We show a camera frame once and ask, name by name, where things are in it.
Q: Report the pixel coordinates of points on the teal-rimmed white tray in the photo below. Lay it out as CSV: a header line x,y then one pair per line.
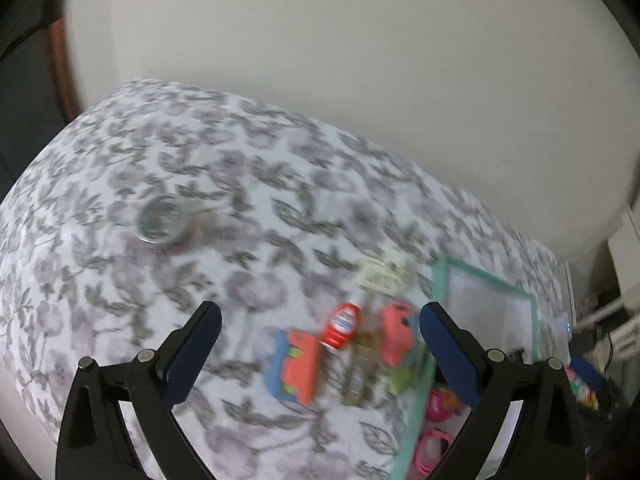
x,y
480,292

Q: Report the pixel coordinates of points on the pink and green toy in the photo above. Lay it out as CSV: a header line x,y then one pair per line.
x,y
397,340

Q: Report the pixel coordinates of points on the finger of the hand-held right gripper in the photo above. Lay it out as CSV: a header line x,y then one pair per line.
x,y
587,372

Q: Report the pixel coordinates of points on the white power strip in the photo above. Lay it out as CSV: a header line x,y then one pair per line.
x,y
562,327

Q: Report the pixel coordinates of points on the round metal tin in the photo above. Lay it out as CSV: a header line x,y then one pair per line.
x,y
160,221

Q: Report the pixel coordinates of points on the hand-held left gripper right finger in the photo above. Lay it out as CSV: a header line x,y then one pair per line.
x,y
452,355

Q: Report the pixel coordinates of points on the red and white glue bottle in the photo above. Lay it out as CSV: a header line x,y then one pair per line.
x,y
342,327

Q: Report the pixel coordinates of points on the grey floral blanket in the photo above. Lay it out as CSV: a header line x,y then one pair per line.
x,y
150,310

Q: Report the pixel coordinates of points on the cream hair claw clip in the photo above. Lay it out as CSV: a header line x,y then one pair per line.
x,y
382,272

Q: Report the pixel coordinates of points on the gold patterned lighter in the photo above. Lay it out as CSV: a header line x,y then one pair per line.
x,y
360,367

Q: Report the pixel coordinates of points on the white shelf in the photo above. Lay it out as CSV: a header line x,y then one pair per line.
x,y
627,265

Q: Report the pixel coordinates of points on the pink wristband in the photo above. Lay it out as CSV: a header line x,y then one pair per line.
x,y
430,452

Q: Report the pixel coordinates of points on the pink toy figure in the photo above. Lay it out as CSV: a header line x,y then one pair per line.
x,y
442,402

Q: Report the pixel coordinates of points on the colourful stationery pile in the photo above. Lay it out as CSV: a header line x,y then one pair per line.
x,y
582,394

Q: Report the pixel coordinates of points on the blue and orange toy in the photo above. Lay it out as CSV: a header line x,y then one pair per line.
x,y
295,372

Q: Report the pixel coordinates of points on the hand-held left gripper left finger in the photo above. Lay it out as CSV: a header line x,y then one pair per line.
x,y
192,355

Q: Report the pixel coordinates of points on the dark cabinet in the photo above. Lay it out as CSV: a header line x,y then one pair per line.
x,y
25,110

